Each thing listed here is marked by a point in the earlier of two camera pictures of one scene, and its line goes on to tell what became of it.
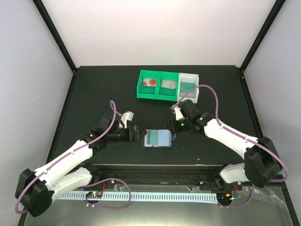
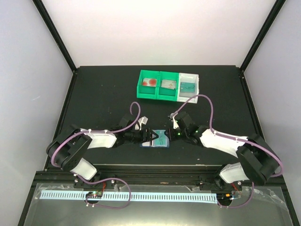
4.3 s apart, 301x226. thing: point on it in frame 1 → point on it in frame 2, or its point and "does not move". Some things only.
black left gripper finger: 141,132 → 153,132
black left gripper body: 128,137 → 144,139
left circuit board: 96,194 does not move
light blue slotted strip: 184,197 does not move
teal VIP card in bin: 186,87 does not move
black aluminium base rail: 193,175 does not move
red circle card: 146,82 does not move
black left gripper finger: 140,137 → 152,138
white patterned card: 170,84 does not move
